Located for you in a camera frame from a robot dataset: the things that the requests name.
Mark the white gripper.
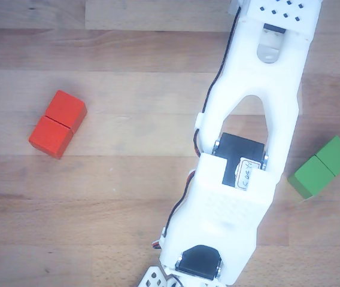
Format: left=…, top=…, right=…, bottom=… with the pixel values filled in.
left=228, top=0, right=242, bottom=15

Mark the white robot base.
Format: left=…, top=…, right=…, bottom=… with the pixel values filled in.
left=136, top=264, right=174, bottom=287

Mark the long green block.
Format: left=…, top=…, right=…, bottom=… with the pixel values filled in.
left=287, top=135, right=340, bottom=200

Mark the long red block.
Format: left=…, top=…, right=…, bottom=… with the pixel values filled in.
left=28, top=90, right=88, bottom=160

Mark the handwritten white label sticker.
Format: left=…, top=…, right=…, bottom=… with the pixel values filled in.
left=236, top=157, right=262, bottom=191

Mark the long black servo cable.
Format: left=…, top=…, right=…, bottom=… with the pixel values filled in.
left=193, top=6, right=242, bottom=158

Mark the red white black servo cable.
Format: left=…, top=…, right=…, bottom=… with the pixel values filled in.
left=151, top=169, right=196, bottom=249

